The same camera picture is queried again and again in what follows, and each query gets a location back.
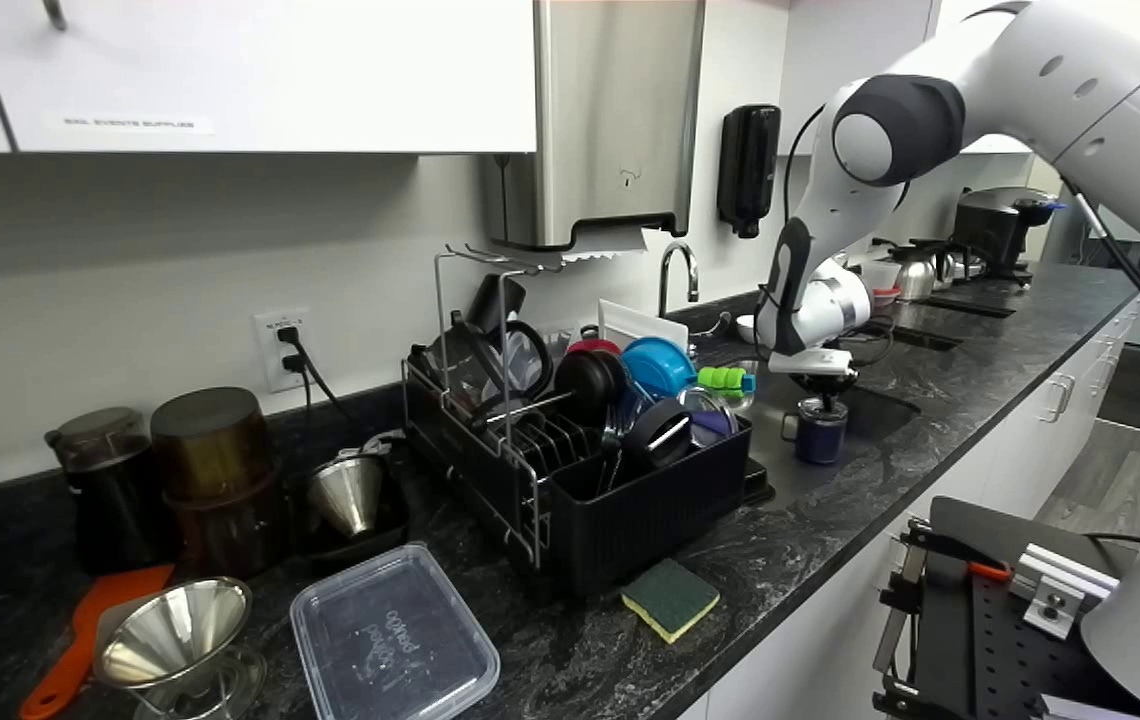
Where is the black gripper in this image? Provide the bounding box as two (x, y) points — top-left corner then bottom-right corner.
(790, 348), (865, 412)

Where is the steel paper towel dispenser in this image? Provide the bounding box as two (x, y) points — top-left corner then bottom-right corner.
(479, 0), (707, 257)

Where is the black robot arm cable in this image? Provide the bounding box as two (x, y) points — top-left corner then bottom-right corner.
(1063, 178), (1140, 445)

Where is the green and yellow sponge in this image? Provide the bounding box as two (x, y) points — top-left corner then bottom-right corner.
(616, 551), (730, 646)

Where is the silver metal clamp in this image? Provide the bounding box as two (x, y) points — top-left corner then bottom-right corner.
(1007, 535), (1123, 642)

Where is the chrome faucet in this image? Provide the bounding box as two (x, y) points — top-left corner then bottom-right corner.
(653, 238), (707, 323)

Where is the navy blue plastic cup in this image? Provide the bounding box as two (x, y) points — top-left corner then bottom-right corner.
(686, 398), (740, 453)

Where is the black dish rack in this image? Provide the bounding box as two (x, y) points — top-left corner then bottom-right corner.
(400, 236), (759, 599)

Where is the small dark metal canister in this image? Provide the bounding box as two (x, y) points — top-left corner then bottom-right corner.
(41, 398), (181, 577)

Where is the orange plastic spatula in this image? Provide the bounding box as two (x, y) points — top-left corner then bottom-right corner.
(18, 557), (185, 720)

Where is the white cabinet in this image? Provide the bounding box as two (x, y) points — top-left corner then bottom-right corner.
(0, 0), (546, 158)
(682, 296), (1140, 720)

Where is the navy blue metal mug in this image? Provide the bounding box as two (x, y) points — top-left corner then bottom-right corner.
(792, 395), (858, 470)

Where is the green squeeze bottle blue cap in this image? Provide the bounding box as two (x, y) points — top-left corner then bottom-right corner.
(693, 361), (765, 403)

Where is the small steel coffee dripper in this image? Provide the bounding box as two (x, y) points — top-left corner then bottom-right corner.
(302, 423), (414, 543)

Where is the teal plastic bowl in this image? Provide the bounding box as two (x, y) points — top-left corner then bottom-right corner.
(616, 333), (704, 403)

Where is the black perforated tool board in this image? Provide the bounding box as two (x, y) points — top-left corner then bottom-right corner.
(868, 491), (1109, 720)

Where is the white wall outlet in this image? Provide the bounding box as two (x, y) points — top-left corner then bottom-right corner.
(251, 303), (319, 395)

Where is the black wall soap dispenser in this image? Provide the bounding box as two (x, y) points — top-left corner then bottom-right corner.
(717, 101), (790, 244)

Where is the large steel funnel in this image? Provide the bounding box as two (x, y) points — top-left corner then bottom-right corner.
(94, 568), (269, 720)

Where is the white upper cabinet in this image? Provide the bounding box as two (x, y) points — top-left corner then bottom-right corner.
(0, 0), (546, 158)

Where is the clear plastic tub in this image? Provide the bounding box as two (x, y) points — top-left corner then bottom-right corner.
(597, 296), (665, 357)

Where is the black coffee machine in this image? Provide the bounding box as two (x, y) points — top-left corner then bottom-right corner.
(946, 183), (1068, 290)

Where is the black cup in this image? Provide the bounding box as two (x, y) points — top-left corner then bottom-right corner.
(460, 266), (534, 342)

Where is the clear plastic food container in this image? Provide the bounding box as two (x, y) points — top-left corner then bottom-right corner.
(285, 535), (509, 720)

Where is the red handled hand tool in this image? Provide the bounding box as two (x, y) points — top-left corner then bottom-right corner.
(896, 514), (1022, 592)

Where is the black power cord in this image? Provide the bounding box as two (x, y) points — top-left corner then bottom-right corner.
(274, 323), (374, 445)

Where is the round glass lid black rim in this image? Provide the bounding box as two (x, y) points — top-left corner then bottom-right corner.
(496, 313), (561, 403)

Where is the large brown metal canister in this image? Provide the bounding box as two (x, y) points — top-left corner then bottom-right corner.
(148, 378), (291, 579)

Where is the red plastic cup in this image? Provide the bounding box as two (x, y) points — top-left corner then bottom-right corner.
(564, 323), (628, 363)

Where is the white lower cabinet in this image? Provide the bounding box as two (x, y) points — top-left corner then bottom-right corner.
(682, 296), (1140, 720)

